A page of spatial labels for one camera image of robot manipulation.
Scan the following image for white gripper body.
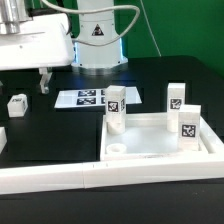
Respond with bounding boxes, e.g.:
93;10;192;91
0;13;74;70

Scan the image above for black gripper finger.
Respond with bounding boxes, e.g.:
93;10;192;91
39;67;52;94

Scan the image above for white square table top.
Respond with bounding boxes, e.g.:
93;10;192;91
100;113;224;161

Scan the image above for white plate with fiducial tags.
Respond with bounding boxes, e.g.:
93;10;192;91
54;87;142;109

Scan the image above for white L-shaped obstacle fence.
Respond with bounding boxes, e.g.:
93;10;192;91
0;126;224;196

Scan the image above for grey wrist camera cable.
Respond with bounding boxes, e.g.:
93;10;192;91
39;0;141;48

